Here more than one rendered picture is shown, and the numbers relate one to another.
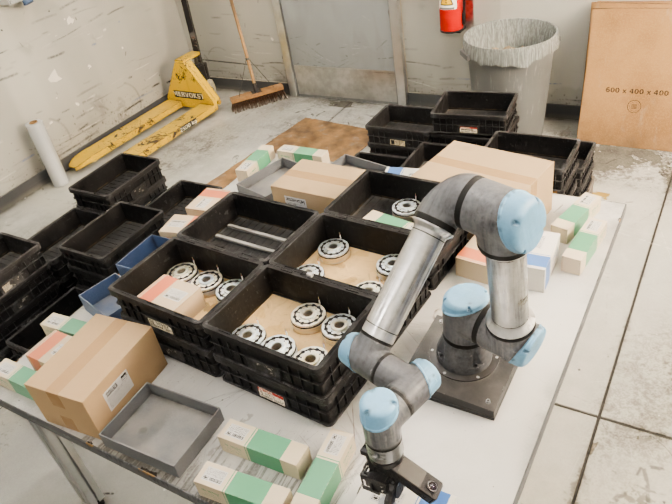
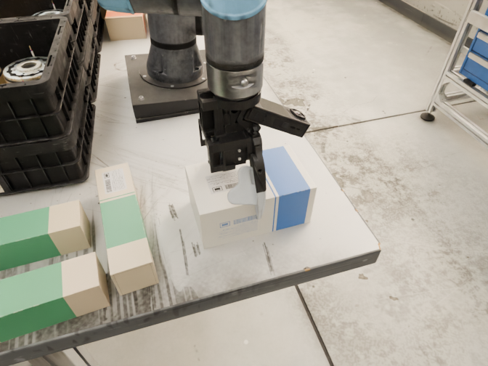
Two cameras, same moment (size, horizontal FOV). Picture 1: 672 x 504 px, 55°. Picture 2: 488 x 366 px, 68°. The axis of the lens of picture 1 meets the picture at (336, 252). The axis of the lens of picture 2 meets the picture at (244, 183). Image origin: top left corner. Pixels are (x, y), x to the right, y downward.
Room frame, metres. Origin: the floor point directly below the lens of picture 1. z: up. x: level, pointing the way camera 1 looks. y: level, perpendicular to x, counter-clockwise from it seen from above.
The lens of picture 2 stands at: (0.54, 0.32, 1.22)
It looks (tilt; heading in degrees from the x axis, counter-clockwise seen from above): 44 degrees down; 307
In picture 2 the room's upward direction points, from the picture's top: straight up
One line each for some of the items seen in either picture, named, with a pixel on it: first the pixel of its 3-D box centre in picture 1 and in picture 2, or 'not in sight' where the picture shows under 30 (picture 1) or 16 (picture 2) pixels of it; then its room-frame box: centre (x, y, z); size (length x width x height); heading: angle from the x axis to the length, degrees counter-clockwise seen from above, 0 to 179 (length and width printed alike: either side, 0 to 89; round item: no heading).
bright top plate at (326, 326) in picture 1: (339, 326); (30, 68); (1.32, 0.03, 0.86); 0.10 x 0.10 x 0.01
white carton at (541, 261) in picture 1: (533, 259); not in sight; (1.59, -0.62, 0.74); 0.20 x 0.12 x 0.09; 146
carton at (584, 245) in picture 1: (584, 245); not in sight; (1.63, -0.80, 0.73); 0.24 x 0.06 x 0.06; 137
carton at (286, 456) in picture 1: (264, 448); (9, 242); (1.06, 0.27, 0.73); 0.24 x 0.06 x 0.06; 56
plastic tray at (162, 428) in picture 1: (162, 426); not in sight; (1.20, 0.55, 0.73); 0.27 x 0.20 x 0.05; 56
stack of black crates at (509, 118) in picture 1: (475, 142); not in sight; (3.12, -0.86, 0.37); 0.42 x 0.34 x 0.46; 54
